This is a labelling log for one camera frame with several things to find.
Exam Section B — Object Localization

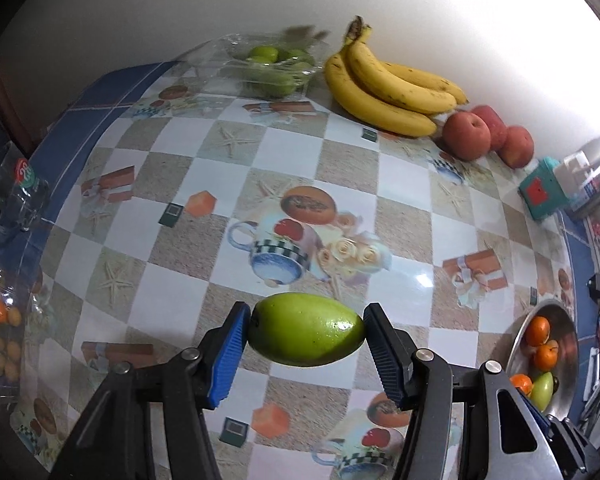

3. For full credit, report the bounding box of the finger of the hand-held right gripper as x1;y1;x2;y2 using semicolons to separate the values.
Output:
527;400;556;433

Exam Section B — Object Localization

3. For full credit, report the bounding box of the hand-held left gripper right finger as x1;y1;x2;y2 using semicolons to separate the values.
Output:
362;303;571;480

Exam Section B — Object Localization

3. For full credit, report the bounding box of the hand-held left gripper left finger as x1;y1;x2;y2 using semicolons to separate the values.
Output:
50;301;253;480

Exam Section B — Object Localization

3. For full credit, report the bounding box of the round green mango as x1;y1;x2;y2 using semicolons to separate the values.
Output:
529;371;555;409

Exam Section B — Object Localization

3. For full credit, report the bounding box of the steel bowl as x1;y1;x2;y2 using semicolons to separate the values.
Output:
495;299;580;418

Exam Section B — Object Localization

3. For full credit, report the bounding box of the long green mango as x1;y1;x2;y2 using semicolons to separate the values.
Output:
247;292;367;367

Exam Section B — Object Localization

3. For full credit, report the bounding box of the clear plastic kumquat container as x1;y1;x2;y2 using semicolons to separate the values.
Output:
0;255;56;411

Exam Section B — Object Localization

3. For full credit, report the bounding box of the pile of kumquats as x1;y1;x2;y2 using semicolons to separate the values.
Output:
0;307;23;381

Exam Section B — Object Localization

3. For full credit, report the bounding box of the teal box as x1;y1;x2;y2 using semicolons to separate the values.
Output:
519;158;568;221

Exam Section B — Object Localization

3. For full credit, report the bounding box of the red apple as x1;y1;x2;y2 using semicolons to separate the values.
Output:
497;126;535;169
441;111;492;162
472;105;508;151

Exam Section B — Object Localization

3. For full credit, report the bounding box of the white charger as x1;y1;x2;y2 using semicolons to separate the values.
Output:
555;152;598;196

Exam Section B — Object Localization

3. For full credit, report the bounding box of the yellow banana bunch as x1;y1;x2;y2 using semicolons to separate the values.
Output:
324;15;468;138

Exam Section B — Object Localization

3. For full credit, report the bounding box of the glass mug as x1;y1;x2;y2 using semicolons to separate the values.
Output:
0;142;51;233

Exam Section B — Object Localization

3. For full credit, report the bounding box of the clear plastic lime container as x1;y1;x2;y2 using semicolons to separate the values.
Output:
187;32;317;101

